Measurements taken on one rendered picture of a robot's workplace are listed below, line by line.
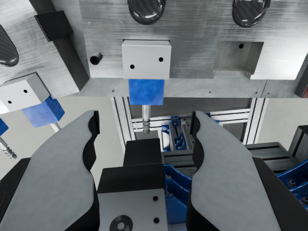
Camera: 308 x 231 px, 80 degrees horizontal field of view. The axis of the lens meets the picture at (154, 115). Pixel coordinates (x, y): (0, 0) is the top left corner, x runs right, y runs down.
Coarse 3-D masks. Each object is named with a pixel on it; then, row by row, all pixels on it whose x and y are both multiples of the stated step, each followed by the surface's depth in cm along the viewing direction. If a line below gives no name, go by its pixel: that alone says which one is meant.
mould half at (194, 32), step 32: (96, 0) 19; (192, 0) 19; (224, 0) 19; (288, 0) 19; (96, 32) 20; (128, 32) 20; (160, 32) 20; (192, 32) 20; (224, 32) 21; (256, 32) 21; (288, 32) 21; (192, 64) 22; (288, 64) 23
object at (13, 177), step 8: (24, 160) 7; (16, 168) 7; (24, 168) 7; (8, 176) 7; (16, 176) 7; (0, 184) 6; (8, 184) 6; (16, 184) 7; (0, 192) 6; (8, 192) 6; (0, 200) 6; (8, 200) 6; (0, 208) 6; (0, 216) 6
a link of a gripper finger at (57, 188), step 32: (64, 128) 9; (96, 128) 11; (32, 160) 7; (64, 160) 8; (32, 192) 6; (64, 192) 6; (96, 192) 7; (0, 224) 5; (32, 224) 5; (64, 224) 5; (96, 224) 6
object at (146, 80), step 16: (128, 48) 19; (144, 48) 19; (160, 48) 19; (128, 64) 19; (144, 64) 19; (160, 64) 20; (128, 80) 22; (144, 80) 22; (160, 80) 22; (144, 96) 23; (160, 96) 23; (144, 112) 25; (144, 128) 27
